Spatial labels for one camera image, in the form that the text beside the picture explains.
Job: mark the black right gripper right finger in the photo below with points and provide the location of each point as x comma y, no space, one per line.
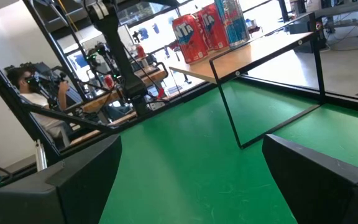
328,193

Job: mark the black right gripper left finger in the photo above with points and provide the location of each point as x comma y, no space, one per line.
57,199

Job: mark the silver blue Red Bull can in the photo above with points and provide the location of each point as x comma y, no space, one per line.
233,25

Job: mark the red Fanta can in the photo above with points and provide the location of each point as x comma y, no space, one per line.
217,31
190,43

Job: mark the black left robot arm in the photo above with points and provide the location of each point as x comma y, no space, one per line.
120,56

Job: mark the wooden workbench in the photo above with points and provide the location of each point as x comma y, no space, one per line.
98,104

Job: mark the person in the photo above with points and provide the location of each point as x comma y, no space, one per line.
19,79

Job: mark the small red can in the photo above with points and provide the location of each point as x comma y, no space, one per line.
140,51
109,81

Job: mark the grey metal desk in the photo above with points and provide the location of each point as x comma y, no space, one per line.
353,7

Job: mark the wooden shelf black metal frame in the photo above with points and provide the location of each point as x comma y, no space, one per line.
253,53

